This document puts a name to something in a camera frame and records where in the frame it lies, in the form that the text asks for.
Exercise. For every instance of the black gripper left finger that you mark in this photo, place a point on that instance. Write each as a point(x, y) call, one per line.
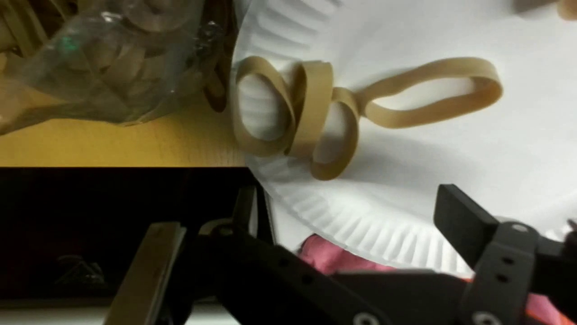
point(146, 276)

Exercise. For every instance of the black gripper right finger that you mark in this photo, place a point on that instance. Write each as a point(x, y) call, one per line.
point(501, 263)

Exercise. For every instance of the tan rubber band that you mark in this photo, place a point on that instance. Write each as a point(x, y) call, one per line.
point(315, 101)
point(490, 83)
point(349, 131)
point(238, 117)

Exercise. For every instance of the white paper plate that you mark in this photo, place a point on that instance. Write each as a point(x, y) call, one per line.
point(450, 167)

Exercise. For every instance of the pink cloth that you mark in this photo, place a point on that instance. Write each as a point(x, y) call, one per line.
point(324, 258)

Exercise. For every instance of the brown crumpled object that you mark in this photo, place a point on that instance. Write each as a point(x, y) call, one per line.
point(108, 59)

